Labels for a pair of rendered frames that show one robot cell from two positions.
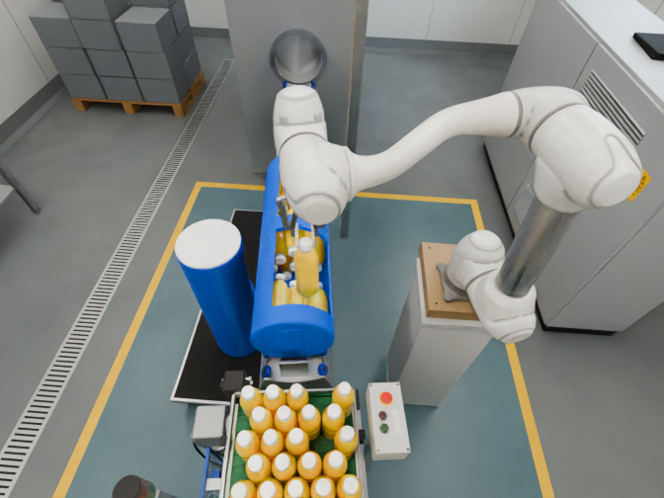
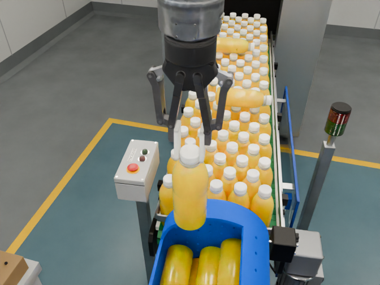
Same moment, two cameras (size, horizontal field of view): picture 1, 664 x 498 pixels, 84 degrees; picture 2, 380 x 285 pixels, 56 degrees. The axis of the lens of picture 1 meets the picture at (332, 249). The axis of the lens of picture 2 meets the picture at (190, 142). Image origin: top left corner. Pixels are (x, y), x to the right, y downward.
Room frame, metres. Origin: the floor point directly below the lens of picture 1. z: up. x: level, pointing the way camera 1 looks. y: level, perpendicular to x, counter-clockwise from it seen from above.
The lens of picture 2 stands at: (1.15, 0.19, 1.90)
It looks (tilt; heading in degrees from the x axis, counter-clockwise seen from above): 40 degrees down; 193
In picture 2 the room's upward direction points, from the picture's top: straight up
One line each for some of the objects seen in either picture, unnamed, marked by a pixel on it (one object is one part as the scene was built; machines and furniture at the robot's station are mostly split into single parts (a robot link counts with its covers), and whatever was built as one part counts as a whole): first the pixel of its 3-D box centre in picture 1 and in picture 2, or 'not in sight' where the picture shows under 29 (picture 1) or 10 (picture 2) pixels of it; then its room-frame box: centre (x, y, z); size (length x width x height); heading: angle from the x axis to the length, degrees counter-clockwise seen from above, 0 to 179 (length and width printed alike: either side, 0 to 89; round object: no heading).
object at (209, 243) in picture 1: (207, 242); not in sight; (1.03, 0.54, 1.03); 0.28 x 0.28 x 0.01
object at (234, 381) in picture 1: (237, 385); (280, 245); (0.45, 0.31, 0.95); 0.10 x 0.07 x 0.10; 95
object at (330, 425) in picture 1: (333, 420); not in sight; (0.33, -0.03, 1.00); 0.07 x 0.07 x 0.19
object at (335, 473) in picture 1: (334, 465); not in sight; (0.21, -0.03, 1.00); 0.07 x 0.07 x 0.19
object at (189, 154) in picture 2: (305, 245); (190, 156); (0.67, 0.08, 1.47); 0.04 x 0.04 x 0.02
